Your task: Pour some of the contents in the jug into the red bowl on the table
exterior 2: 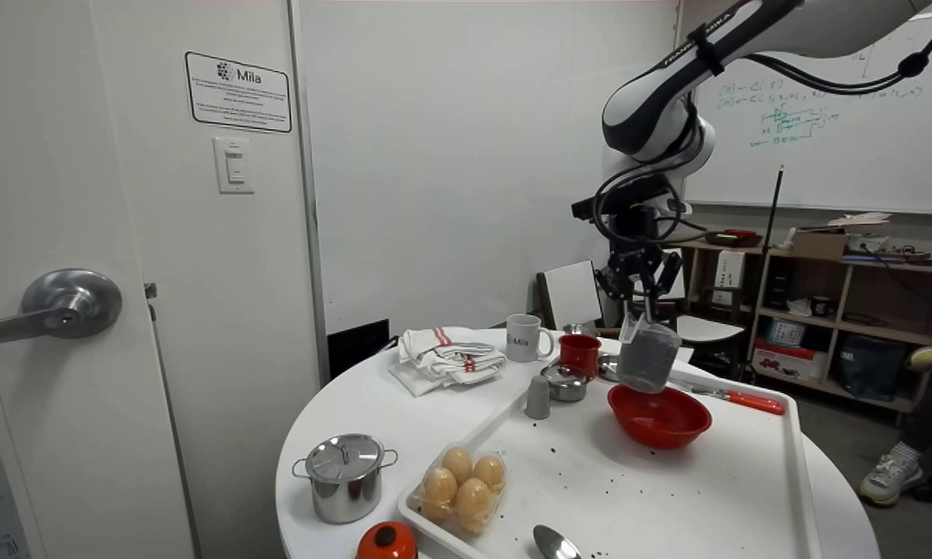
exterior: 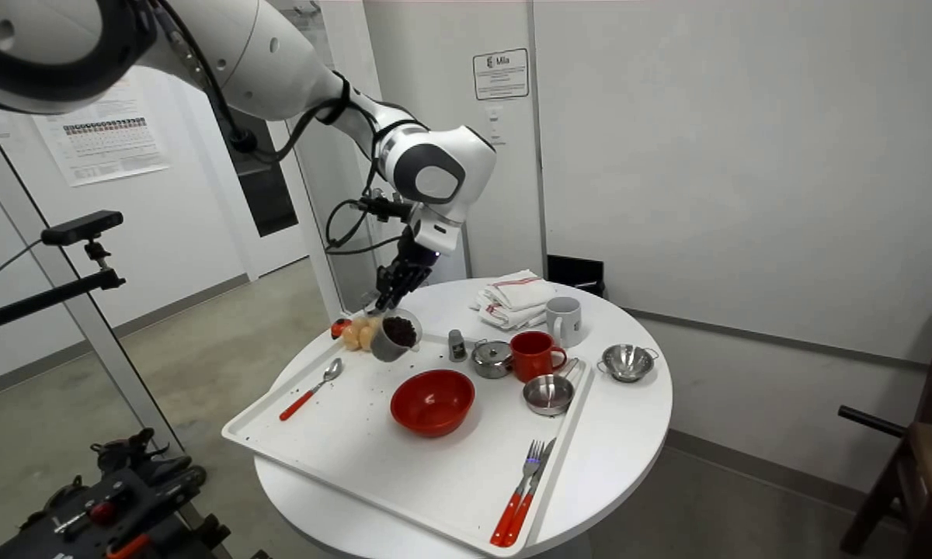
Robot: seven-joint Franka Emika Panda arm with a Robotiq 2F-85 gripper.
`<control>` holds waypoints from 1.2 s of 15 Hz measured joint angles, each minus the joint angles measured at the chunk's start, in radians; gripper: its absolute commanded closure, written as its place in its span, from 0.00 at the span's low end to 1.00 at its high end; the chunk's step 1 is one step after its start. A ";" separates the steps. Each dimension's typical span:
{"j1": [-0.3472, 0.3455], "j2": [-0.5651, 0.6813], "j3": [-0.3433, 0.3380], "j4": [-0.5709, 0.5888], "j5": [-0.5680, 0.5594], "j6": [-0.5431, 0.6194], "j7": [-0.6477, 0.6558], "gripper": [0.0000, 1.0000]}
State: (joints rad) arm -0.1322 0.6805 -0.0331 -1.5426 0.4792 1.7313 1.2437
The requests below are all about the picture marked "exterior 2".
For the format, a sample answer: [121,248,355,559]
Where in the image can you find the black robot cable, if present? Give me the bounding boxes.
[586,0,932,252]

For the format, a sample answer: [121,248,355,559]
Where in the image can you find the wooden shelf unit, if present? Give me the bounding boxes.
[681,229,932,416]

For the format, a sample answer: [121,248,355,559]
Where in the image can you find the small orange round object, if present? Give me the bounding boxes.
[355,517,421,559]

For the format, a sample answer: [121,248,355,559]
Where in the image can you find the white cloth with red stripes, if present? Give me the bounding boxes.
[388,323,509,402]

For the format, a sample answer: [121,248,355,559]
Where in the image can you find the red-handled metal spoon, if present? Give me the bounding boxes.
[530,523,586,559]

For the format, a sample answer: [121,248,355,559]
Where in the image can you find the white rectangular tray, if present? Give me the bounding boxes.
[397,353,825,559]

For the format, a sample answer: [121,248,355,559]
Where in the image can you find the red-handled fork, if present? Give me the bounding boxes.
[675,371,757,408]

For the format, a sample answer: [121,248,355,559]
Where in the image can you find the red mug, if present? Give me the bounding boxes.
[557,332,606,379]

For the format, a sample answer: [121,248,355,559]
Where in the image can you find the bag of bread rolls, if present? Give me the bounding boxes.
[401,445,509,548]

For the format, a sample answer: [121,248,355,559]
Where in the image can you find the cardboard box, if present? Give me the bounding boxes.
[785,228,851,261]

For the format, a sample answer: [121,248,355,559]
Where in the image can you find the red white box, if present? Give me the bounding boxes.
[753,343,833,389]

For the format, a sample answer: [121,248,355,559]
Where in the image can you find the small grey shaker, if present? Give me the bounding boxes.
[522,372,557,424]

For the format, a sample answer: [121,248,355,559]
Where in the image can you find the white light switch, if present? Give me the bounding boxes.
[213,137,259,199]

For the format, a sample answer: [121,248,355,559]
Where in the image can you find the red-handled knife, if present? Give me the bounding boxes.
[694,379,793,419]

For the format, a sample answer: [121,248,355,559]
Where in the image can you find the clear plastic jug dark contents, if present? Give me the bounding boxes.
[614,313,684,395]

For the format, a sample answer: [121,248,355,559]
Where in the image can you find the red bowl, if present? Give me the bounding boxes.
[606,382,719,454]

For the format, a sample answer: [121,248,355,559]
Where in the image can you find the silver door lever handle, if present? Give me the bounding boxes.
[0,264,128,352]

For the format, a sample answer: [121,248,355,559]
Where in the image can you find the thin black pole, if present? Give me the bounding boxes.
[757,169,788,313]

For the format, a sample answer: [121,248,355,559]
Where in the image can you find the small lidded steel dish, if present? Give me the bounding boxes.
[542,361,592,408]

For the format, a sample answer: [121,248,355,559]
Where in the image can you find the white leaning panel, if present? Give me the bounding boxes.
[542,258,602,337]

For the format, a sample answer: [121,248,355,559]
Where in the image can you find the white wall sign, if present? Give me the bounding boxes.
[184,51,295,137]

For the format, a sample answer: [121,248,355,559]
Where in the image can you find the black box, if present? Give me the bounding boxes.
[323,317,394,382]

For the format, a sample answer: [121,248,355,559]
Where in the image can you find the black storage bin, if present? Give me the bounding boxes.
[836,339,911,402]

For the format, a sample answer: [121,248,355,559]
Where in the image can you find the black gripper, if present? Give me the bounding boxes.
[573,177,694,326]

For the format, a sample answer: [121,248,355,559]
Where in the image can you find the white shoe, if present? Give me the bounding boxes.
[859,441,930,510]

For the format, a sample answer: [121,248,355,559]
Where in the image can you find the white mug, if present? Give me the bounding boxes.
[502,312,560,365]

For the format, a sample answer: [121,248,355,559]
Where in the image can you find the steel pot with lid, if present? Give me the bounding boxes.
[290,433,401,525]

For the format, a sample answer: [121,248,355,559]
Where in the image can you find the whiteboard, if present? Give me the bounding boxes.
[681,11,932,218]

